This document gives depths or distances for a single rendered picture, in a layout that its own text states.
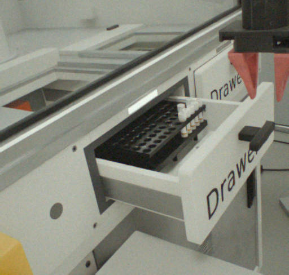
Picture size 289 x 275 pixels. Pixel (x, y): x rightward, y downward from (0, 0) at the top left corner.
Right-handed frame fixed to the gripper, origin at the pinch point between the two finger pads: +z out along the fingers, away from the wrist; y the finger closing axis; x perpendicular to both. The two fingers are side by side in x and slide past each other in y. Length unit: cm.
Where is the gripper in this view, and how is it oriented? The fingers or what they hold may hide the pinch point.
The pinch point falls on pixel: (266, 93)
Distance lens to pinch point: 53.6
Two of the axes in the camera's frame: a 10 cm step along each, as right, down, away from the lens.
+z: 1.4, 8.9, 4.3
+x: -5.4, 4.4, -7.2
